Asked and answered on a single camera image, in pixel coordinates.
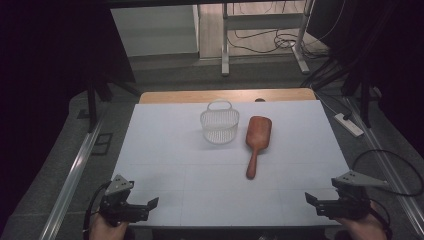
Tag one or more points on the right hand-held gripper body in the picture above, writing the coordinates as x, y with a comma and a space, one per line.
346, 206

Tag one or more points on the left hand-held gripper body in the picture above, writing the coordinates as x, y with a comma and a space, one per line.
120, 208

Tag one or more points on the person's left hand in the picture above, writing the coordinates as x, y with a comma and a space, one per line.
105, 231

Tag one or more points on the person's right hand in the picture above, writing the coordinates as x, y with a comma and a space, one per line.
366, 230

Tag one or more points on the white table sheet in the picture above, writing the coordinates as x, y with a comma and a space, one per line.
186, 173

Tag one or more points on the white power strip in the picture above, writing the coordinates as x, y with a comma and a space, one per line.
349, 125

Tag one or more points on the white plastic basket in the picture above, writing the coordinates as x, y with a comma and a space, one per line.
219, 128

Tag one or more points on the black metal stand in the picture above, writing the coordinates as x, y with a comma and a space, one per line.
365, 100
91, 106

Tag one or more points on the wooden table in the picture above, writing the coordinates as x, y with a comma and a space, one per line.
186, 96

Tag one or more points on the white panel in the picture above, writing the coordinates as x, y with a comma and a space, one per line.
153, 31

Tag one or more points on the aluminium floor rail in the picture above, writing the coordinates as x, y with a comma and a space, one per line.
71, 180
386, 160

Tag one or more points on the white metal desk frame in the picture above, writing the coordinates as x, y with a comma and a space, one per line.
225, 50

